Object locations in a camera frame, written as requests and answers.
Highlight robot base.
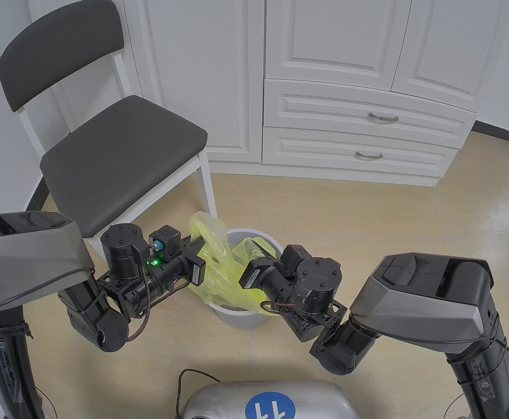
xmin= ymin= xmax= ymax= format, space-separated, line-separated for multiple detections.
xmin=185 ymin=380 xmax=362 ymax=419

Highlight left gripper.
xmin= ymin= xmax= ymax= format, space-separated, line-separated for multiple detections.
xmin=125 ymin=235 xmax=207 ymax=318

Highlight white chair grey cushions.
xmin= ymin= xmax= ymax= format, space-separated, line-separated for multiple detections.
xmin=0 ymin=0 xmax=219 ymax=263

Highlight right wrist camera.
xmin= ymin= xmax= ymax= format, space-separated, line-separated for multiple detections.
xmin=281 ymin=244 xmax=313 ymax=275

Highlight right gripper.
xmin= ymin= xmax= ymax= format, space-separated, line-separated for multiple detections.
xmin=239 ymin=237 xmax=301 ymax=305

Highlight black cable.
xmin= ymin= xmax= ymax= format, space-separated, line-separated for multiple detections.
xmin=34 ymin=387 xmax=57 ymax=419
xmin=175 ymin=368 xmax=223 ymax=419
xmin=448 ymin=397 xmax=470 ymax=419

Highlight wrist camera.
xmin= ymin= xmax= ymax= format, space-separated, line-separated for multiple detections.
xmin=281 ymin=244 xmax=313 ymax=275
xmin=148 ymin=225 xmax=182 ymax=264

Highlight white wardrobe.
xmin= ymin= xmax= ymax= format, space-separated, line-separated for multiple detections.
xmin=24 ymin=0 xmax=509 ymax=188

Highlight yellow plastic bag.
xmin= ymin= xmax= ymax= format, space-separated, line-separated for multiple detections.
xmin=188 ymin=211 xmax=282 ymax=314

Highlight white trash bin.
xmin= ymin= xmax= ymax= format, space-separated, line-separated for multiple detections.
xmin=211 ymin=229 xmax=283 ymax=329

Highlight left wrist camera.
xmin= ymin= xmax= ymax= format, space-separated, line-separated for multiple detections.
xmin=148 ymin=225 xmax=182 ymax=264

